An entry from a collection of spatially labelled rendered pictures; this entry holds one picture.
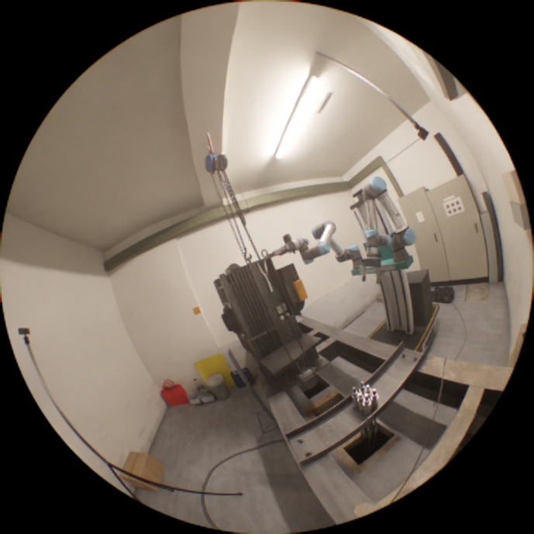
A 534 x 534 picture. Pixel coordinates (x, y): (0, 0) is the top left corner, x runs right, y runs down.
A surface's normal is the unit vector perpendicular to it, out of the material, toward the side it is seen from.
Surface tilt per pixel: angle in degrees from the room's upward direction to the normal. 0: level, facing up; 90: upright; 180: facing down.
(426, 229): 90
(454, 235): 90
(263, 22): 180
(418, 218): 90
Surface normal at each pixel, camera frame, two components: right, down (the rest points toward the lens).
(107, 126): 0.39, 0.92
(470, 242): -0.89, 0.37
